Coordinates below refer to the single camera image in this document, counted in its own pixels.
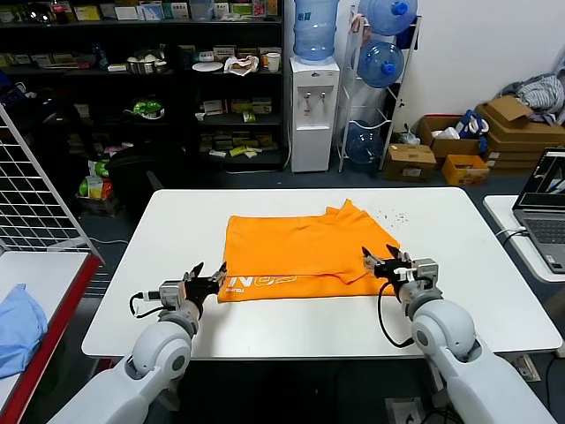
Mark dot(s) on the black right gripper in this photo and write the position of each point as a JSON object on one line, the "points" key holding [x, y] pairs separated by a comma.
{"points": [[390, 271]]}

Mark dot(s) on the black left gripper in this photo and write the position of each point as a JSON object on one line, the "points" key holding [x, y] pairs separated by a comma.
{"points": [[198, 289]]}

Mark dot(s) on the orange t-shirt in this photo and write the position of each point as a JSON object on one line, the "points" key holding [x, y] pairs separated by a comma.
{"points": [[287, 247]]}

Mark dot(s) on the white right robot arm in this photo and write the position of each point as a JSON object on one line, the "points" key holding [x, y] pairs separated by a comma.
{"points": [[441, 331]]}

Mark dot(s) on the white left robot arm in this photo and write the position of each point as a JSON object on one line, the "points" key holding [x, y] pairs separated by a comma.
{"points": [[154, 349]]}

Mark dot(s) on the grey pile of clothes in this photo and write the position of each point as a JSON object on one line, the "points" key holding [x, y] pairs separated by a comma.
{"points": [[538, 92]]}

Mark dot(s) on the closed brown cardboard box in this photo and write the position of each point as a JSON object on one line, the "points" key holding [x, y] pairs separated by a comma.
{"points": [[409, 162]]}

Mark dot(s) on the large white work table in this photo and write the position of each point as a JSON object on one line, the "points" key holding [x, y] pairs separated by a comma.
{"points": [[309, 327]]}

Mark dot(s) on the white metal jug rack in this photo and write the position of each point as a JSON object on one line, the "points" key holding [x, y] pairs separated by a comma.
{"points": [[341, 154]]}

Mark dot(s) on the yellow cardboard box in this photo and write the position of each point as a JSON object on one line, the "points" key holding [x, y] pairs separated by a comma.
{"points": [[464, 173]]}

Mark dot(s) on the small white side table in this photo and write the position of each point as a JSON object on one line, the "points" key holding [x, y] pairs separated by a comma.
{"points": [[499, 212]]}

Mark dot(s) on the black office chair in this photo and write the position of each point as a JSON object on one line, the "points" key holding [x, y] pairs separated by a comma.
{"points": [[132, 172]]}

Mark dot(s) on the white water dispenser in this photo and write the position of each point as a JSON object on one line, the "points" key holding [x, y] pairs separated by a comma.
{"points": [[312, 146]]}

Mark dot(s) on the open brown cardboard box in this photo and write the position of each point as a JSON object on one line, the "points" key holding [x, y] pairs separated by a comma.
{"points": [[460, 148]]}

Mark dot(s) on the basket of snack packs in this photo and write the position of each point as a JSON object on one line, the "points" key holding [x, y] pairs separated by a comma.
{"points": [[95, 187]]}

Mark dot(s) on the blue and white bag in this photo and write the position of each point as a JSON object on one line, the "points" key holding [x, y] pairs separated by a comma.
{"points": [[470, 125]]}

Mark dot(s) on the grey floor socket box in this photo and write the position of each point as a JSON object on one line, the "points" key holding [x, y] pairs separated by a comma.
{"points": [[404, 411]]}

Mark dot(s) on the grey laptop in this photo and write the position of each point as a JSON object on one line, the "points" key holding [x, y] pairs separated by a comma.
{"points": [[543, 227]]}

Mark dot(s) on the red-edged white table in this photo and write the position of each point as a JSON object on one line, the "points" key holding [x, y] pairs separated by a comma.
{"points": [[39, 274]]}

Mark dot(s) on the green toy vegetables bowl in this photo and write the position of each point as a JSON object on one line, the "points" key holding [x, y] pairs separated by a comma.
{"points": [[146, 107]]}

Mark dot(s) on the stack of flat cardboard boxes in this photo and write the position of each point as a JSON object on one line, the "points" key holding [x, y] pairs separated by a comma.
{"points": [[521, 136]]}

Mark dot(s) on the light blue cloth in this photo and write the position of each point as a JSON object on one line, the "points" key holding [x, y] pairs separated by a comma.
{"points": [[17, 327]]}

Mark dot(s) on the white plate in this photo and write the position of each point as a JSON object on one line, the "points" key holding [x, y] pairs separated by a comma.
{"points": [[208, 67]]}

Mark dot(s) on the white and red plastic bag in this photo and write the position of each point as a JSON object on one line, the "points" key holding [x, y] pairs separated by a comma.
{"points": [[239, 65]]}

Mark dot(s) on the metal bowl with white buns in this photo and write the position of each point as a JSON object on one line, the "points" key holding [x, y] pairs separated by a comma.
{"points": [[141, 67]]}

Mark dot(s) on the white paper cup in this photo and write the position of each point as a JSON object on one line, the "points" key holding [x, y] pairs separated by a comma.
{"points": [[273, 62]]}

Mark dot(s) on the upright blue water jug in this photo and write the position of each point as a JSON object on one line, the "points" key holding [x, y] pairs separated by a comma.
{"points": [[314, 31]]}

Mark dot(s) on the dark spray bottle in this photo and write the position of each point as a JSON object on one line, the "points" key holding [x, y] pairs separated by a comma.
{"points": [[100, 58]]}

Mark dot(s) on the black shelving unit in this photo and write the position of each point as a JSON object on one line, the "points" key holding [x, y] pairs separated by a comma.
{"points": [[132, 24]]}

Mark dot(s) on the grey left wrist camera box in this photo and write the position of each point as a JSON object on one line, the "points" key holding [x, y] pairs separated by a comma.
{"points": [[171, 293]]}

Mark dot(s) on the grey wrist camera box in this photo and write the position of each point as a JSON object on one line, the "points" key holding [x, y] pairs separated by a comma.
{"points": [[426, 271], [171, 293]]}

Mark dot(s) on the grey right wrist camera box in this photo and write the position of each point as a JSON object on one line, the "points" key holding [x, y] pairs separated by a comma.
{"points": [[426, 271]]}

